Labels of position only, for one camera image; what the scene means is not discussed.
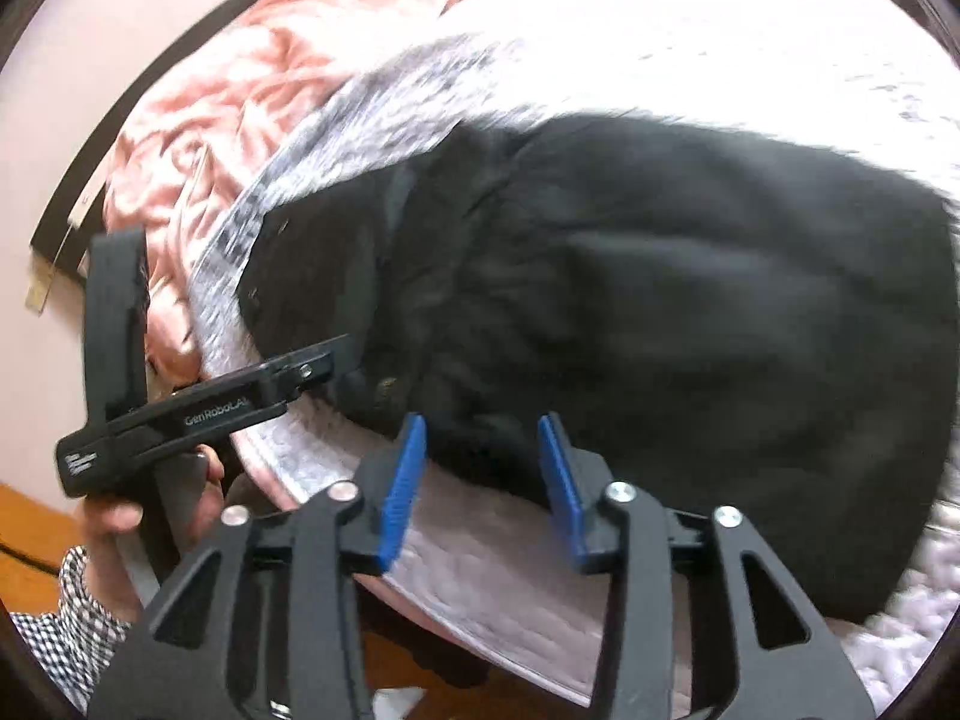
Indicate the black pants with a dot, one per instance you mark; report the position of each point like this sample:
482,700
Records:
637,315

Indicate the pink blanket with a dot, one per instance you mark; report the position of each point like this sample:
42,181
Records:
225,127

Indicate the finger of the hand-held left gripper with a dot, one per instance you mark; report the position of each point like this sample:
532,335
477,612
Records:
116,315
307,369

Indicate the black frame board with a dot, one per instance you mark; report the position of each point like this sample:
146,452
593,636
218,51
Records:
64,240

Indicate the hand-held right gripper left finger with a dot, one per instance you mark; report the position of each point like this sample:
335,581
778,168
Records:
401,495

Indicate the person's left hand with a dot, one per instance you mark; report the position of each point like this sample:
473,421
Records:
120,555

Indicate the person's left forearm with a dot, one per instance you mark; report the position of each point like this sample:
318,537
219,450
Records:
67,637

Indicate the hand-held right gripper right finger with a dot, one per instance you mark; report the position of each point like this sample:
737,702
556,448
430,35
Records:
562,495

